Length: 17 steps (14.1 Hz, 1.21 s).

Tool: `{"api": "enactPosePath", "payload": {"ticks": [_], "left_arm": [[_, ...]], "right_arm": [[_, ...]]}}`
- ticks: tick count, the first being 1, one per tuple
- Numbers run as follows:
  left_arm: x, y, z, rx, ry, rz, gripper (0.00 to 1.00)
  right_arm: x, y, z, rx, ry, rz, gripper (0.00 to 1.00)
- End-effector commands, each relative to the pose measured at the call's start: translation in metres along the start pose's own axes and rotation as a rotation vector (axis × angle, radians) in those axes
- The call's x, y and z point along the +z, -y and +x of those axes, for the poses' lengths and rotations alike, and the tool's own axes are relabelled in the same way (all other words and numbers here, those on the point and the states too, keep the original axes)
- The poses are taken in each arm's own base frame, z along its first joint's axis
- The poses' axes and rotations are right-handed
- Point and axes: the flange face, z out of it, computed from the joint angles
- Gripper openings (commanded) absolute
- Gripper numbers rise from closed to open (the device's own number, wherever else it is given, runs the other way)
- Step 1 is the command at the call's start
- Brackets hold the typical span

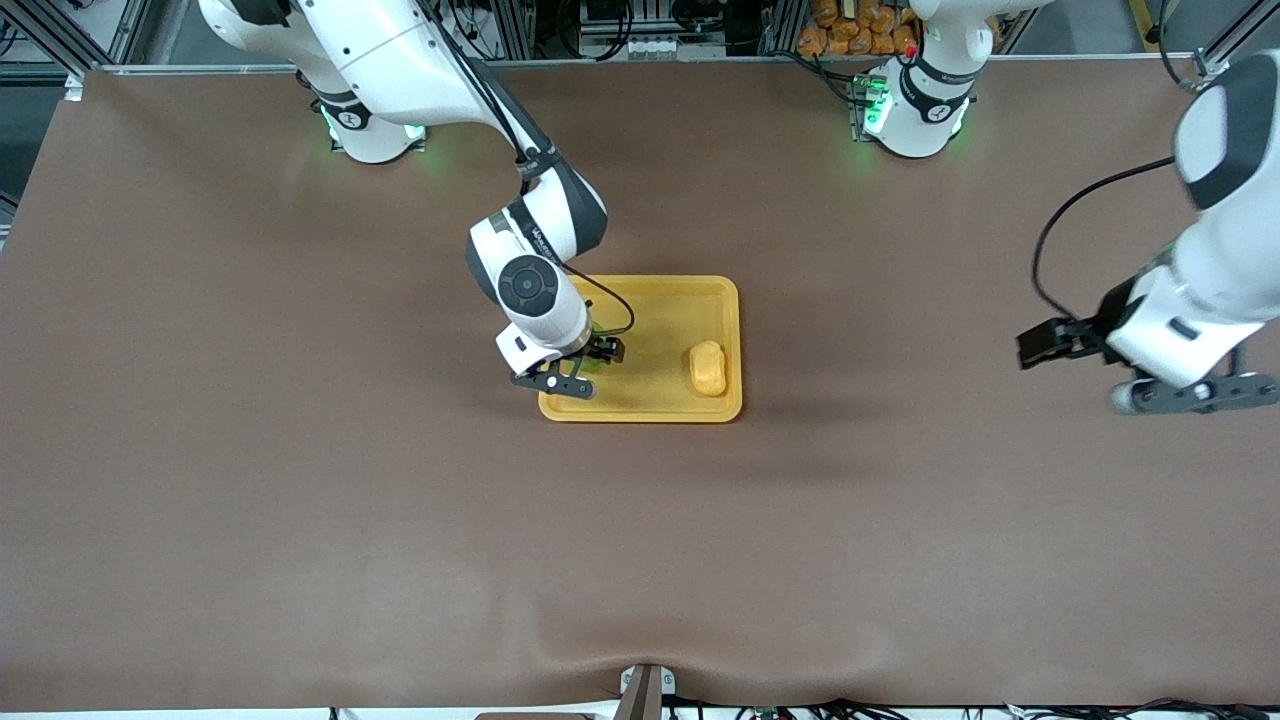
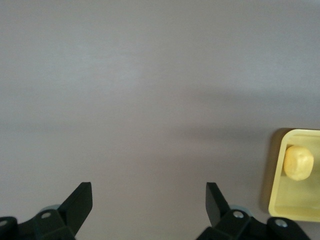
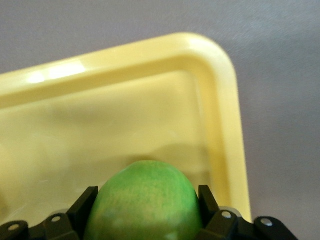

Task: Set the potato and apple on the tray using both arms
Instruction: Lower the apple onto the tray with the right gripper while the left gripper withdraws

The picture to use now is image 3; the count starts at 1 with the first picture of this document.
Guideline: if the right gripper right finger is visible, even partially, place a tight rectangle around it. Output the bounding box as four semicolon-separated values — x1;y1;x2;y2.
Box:
197;184;299;240

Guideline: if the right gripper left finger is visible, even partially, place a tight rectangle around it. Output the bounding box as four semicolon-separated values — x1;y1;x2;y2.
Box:
0;185;99;240

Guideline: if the green apple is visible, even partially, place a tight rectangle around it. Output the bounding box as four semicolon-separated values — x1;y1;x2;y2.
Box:
83;159;204;240

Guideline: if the yellow plastic tray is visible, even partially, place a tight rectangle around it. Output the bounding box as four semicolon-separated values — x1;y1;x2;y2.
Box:
0;31;252;240

